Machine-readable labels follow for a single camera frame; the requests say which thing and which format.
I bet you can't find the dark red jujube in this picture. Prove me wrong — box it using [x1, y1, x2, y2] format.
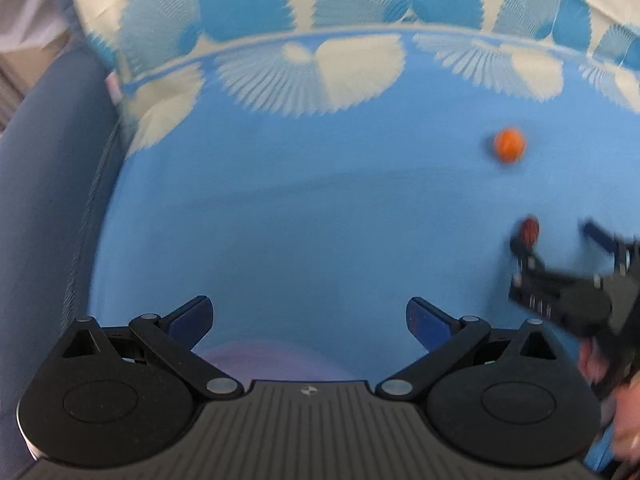
[518, 216, 540, 249]

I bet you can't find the orange tangerine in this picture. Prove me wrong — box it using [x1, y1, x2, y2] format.
[494, 128, 526, 164]

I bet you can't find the person left hand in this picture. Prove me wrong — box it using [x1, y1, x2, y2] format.
[578, 339, 639, 465]

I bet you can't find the light blue plastic plate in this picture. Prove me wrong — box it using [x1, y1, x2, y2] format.
[200, 340, 355, 386]

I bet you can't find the blue denim sofa armrest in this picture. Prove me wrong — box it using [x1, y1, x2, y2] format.
[1, 44, 124, 479]

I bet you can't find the blue patterned sofa cover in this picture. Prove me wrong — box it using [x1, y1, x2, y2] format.
[75, 0, 639, 379]

